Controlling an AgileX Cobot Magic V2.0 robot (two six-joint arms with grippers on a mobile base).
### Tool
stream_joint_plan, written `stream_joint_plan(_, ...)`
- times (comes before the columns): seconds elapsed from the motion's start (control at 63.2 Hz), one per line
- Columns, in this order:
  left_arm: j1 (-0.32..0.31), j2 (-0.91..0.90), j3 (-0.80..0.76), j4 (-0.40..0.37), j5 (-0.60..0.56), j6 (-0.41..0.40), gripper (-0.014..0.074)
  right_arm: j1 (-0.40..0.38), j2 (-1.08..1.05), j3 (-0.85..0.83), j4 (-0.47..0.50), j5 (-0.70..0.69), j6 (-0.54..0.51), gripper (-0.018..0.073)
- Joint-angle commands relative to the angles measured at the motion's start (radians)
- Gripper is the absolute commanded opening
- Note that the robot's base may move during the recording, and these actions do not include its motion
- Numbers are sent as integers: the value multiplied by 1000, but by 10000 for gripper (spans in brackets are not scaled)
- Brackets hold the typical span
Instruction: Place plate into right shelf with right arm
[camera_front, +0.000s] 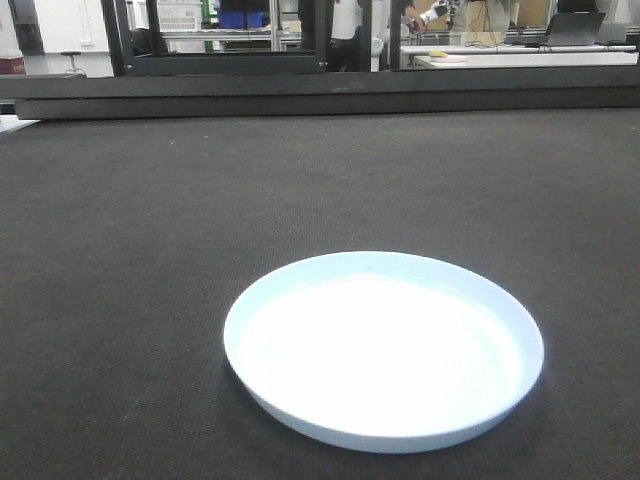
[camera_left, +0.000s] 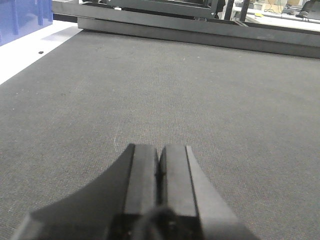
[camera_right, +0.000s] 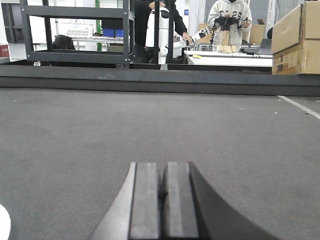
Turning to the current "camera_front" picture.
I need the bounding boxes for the light blue round tray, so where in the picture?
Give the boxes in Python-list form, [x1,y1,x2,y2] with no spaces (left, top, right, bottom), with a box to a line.
[223,251,545,454]

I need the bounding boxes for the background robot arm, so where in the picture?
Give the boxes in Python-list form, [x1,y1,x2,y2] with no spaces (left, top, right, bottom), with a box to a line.
[402,1,461,33]

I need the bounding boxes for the black table edge board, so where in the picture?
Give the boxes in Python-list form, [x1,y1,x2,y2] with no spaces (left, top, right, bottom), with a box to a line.
[1,65,639,120]

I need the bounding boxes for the white background table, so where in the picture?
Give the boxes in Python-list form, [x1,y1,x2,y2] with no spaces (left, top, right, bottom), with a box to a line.
[400,45,639,69]

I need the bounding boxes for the blue background crates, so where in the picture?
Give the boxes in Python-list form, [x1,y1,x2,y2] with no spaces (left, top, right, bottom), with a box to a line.
[218,11,265,30]

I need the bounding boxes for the white perforated crate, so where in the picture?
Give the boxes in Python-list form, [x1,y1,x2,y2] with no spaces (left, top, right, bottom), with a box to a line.
[157,0,202,32]

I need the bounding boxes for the black round stool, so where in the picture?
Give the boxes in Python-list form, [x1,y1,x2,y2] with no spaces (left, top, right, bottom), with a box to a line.
[60,51,87,77]

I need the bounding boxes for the grey laptop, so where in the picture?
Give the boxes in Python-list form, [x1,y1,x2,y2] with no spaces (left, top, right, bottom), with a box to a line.
[541,12,605,47]

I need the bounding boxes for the black metal frame rack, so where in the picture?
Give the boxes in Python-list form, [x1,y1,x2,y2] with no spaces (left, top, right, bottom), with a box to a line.
[99,0,403,77]

